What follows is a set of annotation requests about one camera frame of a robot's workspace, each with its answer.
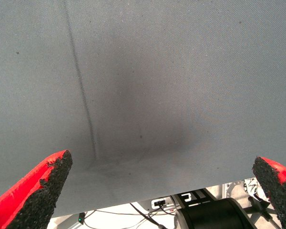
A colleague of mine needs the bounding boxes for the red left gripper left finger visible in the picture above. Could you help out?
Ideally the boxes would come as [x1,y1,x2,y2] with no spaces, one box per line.
[0,149,73,229]

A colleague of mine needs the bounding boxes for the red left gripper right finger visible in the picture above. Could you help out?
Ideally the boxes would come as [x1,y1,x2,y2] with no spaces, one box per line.
[252,156,286,229]

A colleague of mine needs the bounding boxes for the black cylinder robot base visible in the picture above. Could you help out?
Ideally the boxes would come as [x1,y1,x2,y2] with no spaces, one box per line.
[174,199,255,229]

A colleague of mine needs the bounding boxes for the black stand legs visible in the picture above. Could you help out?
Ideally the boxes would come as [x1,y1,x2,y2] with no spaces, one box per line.
[246,197,277,215]

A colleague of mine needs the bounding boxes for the white black patterned object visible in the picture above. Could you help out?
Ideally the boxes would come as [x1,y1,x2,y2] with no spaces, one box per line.
[243,177,263,198]

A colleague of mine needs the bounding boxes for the aluminium table leg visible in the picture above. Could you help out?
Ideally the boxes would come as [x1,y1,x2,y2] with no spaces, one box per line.
[61,214,83,229]

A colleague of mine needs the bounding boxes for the silver box with port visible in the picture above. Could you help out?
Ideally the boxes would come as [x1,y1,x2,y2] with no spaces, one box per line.
[150,198,174,210]

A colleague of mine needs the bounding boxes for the dark grey table cloth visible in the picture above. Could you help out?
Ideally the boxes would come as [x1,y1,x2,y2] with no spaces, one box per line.
[0,0,286,218]

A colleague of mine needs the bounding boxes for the black metal frame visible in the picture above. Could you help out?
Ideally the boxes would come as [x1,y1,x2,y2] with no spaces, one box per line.
[173,188,217,208]

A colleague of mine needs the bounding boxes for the thin black floor cable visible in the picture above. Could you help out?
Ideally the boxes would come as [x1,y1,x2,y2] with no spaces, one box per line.
[83,209,176,229]

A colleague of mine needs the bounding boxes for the thick black floor cable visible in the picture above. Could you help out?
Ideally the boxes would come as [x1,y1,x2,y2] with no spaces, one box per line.
[129,202,174,229]

